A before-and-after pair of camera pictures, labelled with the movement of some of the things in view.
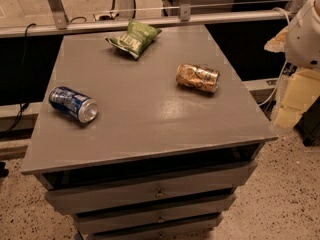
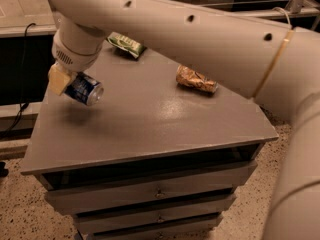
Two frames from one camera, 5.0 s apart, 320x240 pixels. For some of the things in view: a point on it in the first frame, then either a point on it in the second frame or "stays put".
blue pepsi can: x=79 y=106 to x=85 y=88
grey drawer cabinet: x=145 y=133 stays put
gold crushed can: x=197 y=78 stays put
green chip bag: x=135 y=39 stays put
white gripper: x=304 y=39 to x=72 y=59
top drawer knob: x=159 y=194 stays put
